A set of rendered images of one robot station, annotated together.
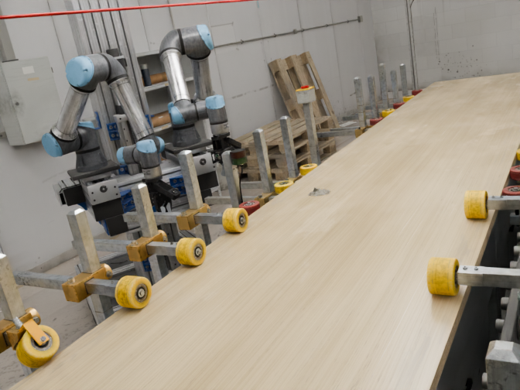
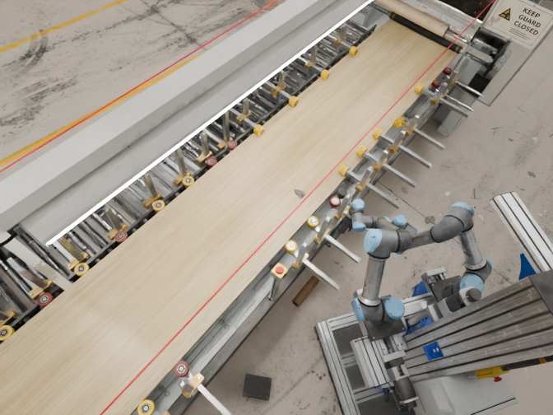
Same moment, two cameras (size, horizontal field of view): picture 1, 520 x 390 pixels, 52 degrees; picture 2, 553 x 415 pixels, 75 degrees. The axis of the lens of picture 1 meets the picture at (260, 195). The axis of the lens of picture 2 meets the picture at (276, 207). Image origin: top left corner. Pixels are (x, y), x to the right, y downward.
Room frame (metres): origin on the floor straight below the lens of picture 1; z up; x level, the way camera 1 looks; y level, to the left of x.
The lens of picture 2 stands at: (3.40, -0.41, 3.13)
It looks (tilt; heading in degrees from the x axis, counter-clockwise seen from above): 60 degrees down; 178
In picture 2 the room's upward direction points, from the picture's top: 10 degrees clockwise
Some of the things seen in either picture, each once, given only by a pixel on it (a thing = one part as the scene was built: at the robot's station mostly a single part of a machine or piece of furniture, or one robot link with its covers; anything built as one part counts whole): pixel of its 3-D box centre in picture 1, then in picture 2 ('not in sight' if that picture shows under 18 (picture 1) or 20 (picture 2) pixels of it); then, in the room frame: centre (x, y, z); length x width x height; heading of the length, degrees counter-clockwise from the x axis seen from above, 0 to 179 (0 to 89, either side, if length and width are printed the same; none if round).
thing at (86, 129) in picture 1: (82, 135); (468, 286); (2.60, 0.78, 1.21); 0.13 x 0.12 x 0.14; 145
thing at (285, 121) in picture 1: (292, 166); (299, 258); (2.45, -0.17, 0.90); 0.03 x 0.03 x 0.48; 58
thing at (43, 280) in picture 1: (68, 282); (403, 149); (1.40, 0.57, 0.95); 0.50 x 0.04 x 0.04; 58
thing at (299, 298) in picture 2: not in sight; (305, 291); (2.38, 0.00, 0.04); 0.30 x 0.08 x 0.08; 148
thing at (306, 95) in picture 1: (306, 95); (279, 272); (2.67, -0.31, 1.18); 0.07 x 0.07 x 0.08; 58
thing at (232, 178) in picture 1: (238, 210); (340, 212); (2.03, 0.09, 0.87); 0.03 x 0.03 x 0.48; 58
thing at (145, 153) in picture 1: (147, 154); (398, 222); (2.20, 0.42, 1.13); 0.09 x 0.08 x 0.11; 55
